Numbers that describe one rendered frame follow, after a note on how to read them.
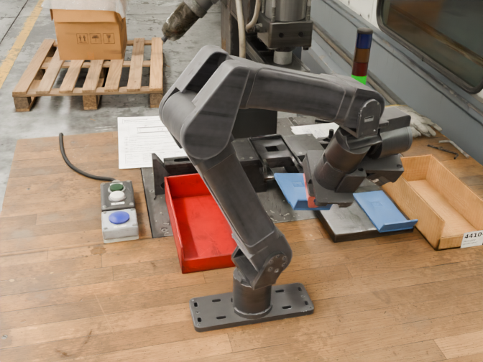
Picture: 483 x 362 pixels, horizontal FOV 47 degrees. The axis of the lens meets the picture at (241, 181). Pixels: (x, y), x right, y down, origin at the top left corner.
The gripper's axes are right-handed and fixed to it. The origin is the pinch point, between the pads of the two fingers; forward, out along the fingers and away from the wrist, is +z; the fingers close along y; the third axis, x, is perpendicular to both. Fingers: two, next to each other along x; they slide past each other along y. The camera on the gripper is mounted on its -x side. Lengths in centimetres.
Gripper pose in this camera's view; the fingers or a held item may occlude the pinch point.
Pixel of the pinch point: (313, 202)
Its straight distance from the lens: 100.7
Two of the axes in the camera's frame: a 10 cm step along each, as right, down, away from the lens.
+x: -9.7, -0.1, -2.4
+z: -2.1, 5.3, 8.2
